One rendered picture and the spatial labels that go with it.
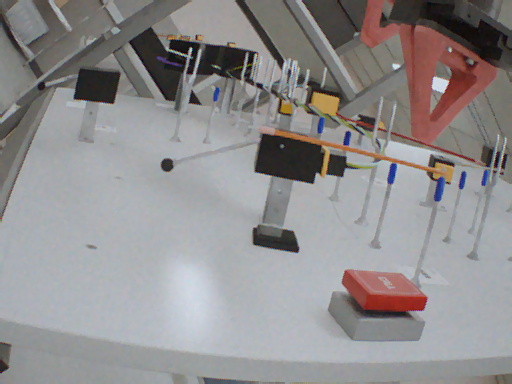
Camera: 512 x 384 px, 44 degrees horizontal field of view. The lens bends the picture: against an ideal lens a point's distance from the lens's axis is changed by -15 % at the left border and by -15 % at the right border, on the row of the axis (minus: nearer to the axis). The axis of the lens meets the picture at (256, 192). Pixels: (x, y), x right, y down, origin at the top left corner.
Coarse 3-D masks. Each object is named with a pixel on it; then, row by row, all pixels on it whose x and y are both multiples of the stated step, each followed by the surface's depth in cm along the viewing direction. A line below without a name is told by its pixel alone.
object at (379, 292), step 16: (352, 272) 49; (368, 272) 50; (384, 272) 50; (352, 288) 48; (368, 288) 46; (384, 288) 47; (400, 288) 47; (416, 288) 48; (368, 304) 45; (384, 304) 45; (400, 304) 46; (416, 304) 46
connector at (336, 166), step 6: (330, 150) 70; (336, 150) 71; (330, 156) 68; (336, 156) 68; (342, 156) 68; (318, 162) 68; (330, 162) 68; (336, 162) 68; (342, 162) 68; (318, 168) 68; (330, 168) 68; (336, 168) 68; (342, 168) 68; (330, 174) 68; (336, 174) 68; (342, 174) 69
